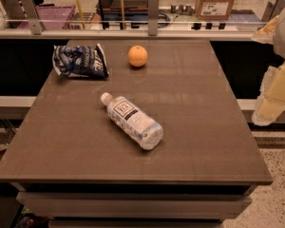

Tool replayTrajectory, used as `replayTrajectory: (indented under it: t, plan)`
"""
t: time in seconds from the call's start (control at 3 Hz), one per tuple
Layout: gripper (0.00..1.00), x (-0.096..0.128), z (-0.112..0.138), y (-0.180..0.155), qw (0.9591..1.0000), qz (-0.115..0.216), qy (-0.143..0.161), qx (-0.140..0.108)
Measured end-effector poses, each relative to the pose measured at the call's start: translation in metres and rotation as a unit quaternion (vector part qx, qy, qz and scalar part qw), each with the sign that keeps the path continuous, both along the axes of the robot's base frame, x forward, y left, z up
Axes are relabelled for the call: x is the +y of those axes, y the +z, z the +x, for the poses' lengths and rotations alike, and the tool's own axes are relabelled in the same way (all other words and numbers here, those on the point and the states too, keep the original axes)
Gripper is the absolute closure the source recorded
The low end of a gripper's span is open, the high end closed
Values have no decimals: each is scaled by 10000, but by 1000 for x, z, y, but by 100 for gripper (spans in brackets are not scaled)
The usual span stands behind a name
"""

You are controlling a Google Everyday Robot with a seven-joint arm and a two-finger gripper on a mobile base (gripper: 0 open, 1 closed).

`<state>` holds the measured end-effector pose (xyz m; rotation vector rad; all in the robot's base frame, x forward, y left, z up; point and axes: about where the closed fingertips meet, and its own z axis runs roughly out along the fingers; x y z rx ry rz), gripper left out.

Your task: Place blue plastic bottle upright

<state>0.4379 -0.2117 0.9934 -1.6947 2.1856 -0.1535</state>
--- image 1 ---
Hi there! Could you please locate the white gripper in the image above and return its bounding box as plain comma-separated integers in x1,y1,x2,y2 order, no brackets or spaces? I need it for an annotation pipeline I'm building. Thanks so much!
251,8,285,126

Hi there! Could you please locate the clear plastic water bottle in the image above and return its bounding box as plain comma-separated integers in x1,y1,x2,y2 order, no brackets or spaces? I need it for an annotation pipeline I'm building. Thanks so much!
101,92,163,150

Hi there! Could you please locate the cardboard box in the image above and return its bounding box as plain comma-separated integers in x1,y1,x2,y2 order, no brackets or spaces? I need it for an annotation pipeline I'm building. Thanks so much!
195,0,235,20

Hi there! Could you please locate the orange fruit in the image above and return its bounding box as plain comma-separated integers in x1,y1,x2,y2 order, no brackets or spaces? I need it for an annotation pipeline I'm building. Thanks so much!
128,46,148,67

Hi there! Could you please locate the blue chip bag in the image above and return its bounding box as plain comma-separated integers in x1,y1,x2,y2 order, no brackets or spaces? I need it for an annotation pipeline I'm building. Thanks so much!
52,44,109,79

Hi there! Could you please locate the brown table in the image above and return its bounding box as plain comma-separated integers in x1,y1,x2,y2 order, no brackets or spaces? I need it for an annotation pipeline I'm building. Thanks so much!
0,40,272,228

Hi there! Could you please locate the purple plastic crate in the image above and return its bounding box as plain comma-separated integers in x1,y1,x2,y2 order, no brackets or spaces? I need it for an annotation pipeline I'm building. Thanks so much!
17,5,78,30

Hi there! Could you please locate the metal railing post right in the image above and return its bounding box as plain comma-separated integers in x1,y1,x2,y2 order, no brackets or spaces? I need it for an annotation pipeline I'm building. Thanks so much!
261,0,285,22

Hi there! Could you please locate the metal railing post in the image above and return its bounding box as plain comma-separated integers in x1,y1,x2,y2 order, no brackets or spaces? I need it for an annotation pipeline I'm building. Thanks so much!
148,0,159,36
261,0,285,22
20,0,44,35

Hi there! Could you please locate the metal railing post middle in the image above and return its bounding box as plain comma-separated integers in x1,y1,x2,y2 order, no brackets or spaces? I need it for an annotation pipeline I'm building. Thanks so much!
148,0,159,36

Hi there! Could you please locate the metal railing post left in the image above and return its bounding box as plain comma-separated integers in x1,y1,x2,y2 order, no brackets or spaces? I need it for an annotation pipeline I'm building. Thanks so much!
20,0,44,35

